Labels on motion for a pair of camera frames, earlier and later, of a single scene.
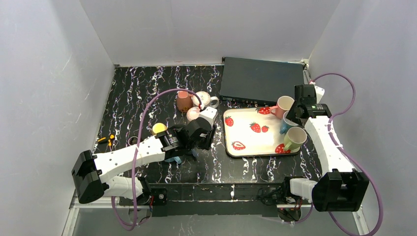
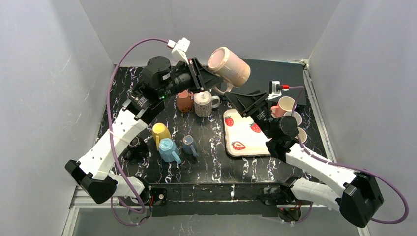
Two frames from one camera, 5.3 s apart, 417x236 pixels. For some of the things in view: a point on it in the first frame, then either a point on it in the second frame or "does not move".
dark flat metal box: x=258 y=82 does not move
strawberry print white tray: x=253 y=131 does not move
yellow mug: x=158 y=127 does not move
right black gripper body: x=300 y=114 → x=255 y=104
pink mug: x=284 y=103 does not move
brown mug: x=184 y=100 does not move
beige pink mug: x=193 y=113 → x=232 y=69
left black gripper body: x=211 y=135 → x=196 y=75
